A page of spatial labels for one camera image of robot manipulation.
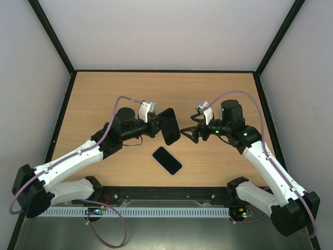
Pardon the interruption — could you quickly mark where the phone in white case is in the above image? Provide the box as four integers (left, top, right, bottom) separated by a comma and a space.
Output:
152, 146, 183, 176

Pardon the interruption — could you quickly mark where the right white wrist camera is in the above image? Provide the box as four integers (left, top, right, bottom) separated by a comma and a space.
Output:
196, 101, 214, 125

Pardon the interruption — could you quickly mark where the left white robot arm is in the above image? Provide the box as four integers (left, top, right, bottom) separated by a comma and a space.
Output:
11, 103, 174, 218

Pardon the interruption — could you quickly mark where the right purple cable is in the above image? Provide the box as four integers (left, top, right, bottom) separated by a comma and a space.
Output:
200, 90, 318, 239

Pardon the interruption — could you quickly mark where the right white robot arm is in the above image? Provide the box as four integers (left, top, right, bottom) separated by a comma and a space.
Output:
181, 99, 320, 236

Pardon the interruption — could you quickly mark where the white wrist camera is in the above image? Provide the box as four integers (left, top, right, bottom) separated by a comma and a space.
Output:
138, 101, 156, 123
196, 101, 214, 125

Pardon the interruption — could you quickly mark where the grey slotted cable duct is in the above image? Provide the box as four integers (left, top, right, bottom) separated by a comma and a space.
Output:
40, 207, 229, 218

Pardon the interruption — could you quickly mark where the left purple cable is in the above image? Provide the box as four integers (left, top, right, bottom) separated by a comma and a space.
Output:
9, 96, 146, 247

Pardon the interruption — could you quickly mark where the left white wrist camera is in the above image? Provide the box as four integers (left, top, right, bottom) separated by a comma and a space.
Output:
138, 101, 156, 123

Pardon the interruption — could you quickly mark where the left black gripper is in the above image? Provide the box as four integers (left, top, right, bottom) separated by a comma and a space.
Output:
121, 115, 169, 143

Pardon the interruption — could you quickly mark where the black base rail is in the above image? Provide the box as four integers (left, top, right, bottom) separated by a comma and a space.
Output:
72, 186, 258, 209

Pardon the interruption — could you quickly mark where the black metal frame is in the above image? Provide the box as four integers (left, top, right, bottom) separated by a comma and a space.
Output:
6, 0, 321, 250

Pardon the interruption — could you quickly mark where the purple cable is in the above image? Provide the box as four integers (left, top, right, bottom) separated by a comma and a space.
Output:
9, 96, 146, 247
200, 90, 318, 239

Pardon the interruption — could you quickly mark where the phone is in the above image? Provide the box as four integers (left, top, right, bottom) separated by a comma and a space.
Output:
158, 108, 181, 145
152, 146, 183, 176

